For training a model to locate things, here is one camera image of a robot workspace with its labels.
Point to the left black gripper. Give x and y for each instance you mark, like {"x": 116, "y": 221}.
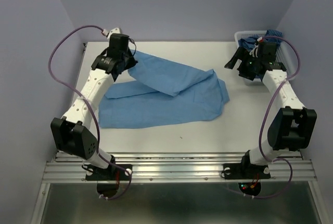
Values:
{"x": 132, "y": 62}

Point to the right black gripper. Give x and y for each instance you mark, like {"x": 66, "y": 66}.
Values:
{"x": 242, "y": 72}

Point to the light blue long sleeve shirt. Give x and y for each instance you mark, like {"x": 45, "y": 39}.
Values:
{"x": 162, "y": 93}

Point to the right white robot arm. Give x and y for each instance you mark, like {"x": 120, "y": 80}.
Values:
{"x": 291, "y": 128}

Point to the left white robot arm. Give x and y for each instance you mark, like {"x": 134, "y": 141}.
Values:
{"x": 71, "y": 132}

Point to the dark blue patterned shirt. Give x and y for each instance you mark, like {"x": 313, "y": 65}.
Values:
{"x": 246, "y": 39}

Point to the white plastic basket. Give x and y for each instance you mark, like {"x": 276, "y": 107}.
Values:
{"x": 283, "y": 57}

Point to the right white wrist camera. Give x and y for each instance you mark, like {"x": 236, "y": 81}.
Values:
{"x": 254, "y": 51}

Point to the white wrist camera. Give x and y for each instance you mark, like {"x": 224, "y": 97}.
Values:
{"x": 254, "y": 51}
{"x": 108, "y": 33}

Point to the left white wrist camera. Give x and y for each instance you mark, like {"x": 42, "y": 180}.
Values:
{"x": 108, "y": 33}

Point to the aluminium mounting rail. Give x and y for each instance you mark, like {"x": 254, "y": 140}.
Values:
{"x": 177, "y": 167}

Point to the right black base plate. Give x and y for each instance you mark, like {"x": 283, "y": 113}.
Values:
{"x": 237, "y": 171}

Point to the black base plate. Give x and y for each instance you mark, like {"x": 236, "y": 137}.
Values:
{"x": 117, "y": 173}
{"x": 237, "y": 171}

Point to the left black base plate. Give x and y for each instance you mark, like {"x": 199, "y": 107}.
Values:
{"x": 117, "y": 173}

